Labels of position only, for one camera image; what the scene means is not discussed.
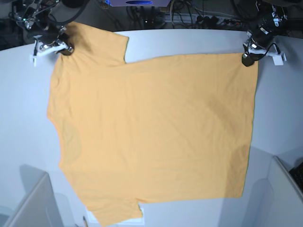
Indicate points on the white slotted tray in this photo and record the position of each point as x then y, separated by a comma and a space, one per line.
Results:
130, 221

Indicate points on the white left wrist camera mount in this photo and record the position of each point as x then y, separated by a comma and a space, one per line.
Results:
278, 56

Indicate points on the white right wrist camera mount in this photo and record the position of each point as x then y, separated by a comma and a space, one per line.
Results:
42, 49

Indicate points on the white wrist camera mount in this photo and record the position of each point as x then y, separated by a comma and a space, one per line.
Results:
278, 56
42, 49

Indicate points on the grey left partition panel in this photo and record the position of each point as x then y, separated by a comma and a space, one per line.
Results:
38, 208

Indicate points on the grey right partition panel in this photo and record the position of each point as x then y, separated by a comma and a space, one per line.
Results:
288, 177

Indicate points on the black keyboard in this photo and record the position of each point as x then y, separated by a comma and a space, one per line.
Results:
297, 175

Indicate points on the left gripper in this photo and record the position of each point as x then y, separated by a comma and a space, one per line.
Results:
255, 46

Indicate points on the grey partition panel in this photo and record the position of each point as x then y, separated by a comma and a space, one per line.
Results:
288, 177
38, 208

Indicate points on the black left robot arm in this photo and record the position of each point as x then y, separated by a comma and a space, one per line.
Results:
271, 20

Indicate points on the pencil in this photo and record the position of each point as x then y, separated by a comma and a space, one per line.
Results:
85, 222

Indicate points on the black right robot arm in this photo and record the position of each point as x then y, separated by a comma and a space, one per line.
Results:
35, 17

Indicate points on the yellow orange T-shirt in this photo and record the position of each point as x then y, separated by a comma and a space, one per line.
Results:
171, 128

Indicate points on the white power strip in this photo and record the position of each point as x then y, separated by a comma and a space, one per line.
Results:
183, 18

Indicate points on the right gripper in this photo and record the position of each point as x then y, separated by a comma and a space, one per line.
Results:
52, 32

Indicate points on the blue base camera housing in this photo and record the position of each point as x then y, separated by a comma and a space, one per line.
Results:
144, 3

